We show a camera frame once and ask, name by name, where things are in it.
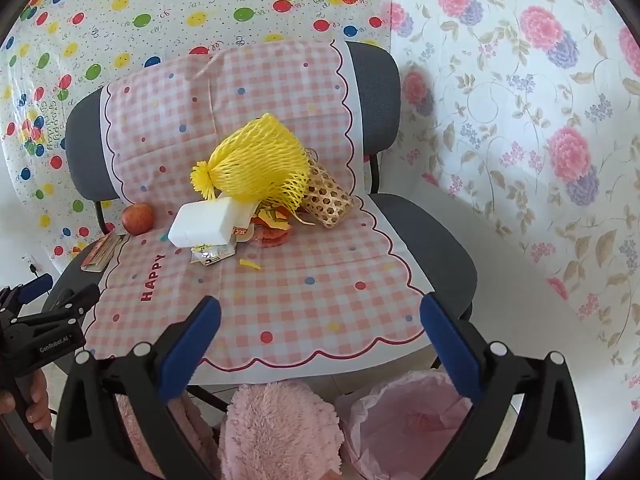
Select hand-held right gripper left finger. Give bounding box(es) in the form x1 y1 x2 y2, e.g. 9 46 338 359
52 296 222 480

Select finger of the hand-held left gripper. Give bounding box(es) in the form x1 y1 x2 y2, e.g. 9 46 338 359
0 274 54 318
10 283 102 333

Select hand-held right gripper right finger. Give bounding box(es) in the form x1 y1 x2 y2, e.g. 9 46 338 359
421 292 586 480

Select bin with pink bag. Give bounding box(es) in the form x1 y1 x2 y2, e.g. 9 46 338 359
335 370 476 480

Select white foam block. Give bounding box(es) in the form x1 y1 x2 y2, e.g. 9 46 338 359
167 196 238 248

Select yellow foam net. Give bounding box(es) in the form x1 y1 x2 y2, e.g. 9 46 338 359
189 112 312 216

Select person's left hand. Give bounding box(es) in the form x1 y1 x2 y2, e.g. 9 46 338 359
0 370 52 431

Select brown flat packet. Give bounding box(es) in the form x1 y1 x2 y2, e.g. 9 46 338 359
80 234 126 273

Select small yellow black packet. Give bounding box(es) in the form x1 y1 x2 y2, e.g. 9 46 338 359
189 242 237 266

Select grey office chair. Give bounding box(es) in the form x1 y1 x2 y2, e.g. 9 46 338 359
42 40 478 411

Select red apple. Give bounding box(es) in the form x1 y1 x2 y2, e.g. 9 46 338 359
121 202 156 236

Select pink checked paper cloth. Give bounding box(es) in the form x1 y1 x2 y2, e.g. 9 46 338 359
82 39 436 373

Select orange crumpled scrap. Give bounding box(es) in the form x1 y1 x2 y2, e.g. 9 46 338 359
250 215 293 248

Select yellow paper strips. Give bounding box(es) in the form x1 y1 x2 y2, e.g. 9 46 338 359
255 202 317 228

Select woven bamboo basket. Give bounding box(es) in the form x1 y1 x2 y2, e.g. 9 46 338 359
302 149 356 229

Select floral backdrop cloth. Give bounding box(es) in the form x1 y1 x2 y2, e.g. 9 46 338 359
385 0 640 411

